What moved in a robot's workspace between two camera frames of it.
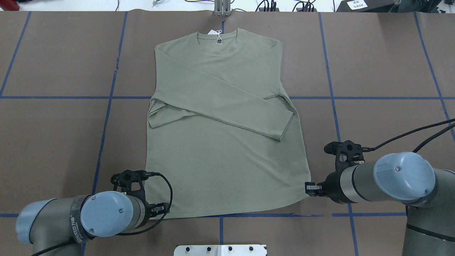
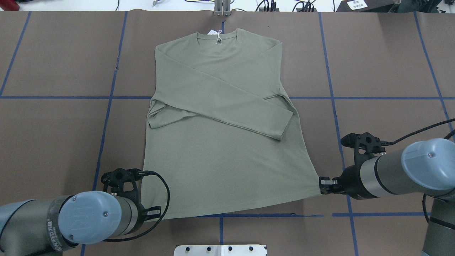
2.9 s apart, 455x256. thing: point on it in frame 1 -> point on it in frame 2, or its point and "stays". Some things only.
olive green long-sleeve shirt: x=221 y=128 stays
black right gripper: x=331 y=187 -> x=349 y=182
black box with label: x=367 y=6 stays
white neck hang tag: x=213 y=32 stays
